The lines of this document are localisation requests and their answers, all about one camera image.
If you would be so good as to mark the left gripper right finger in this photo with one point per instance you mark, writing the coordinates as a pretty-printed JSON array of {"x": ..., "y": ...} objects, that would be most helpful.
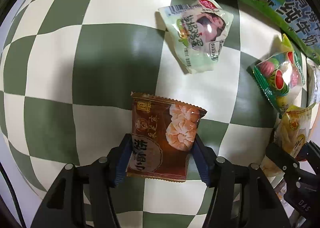
[{"x": 217, "y": 173}]

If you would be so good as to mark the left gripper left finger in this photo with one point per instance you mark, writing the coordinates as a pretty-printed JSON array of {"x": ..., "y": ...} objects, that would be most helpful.
[{"x": 106, "y": 173}]

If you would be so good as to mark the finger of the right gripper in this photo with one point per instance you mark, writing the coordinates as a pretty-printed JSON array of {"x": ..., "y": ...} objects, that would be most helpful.
[
  {"x": 280, "y": 161},
  {"x": 309, "y": 152}
]

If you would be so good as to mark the yellow cracker snack bag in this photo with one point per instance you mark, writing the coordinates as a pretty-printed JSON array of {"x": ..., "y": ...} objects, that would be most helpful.
[{"x": 292, "y": 131}]

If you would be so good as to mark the brown pastry snack packet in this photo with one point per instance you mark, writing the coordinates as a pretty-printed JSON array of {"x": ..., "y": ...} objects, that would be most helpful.
[{"x": 163, "y": 134}]

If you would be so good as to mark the watermelon bubble gum bag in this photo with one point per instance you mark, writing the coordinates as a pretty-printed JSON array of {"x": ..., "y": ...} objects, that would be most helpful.
[{"x": 280, "y": 76}]

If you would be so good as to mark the grey white snack packet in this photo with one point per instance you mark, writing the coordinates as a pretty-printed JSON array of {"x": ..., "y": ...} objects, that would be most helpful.
[{"x": 313, "y": 80}]

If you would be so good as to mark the green white checkered tablecloth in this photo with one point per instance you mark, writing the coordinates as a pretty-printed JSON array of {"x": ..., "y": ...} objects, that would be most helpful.
[{"x": 68, "y": 68}]

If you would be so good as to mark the pale green egg snack packet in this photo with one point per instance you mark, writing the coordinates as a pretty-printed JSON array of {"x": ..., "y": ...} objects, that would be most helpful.
[{"x": 199, "y": 31}]

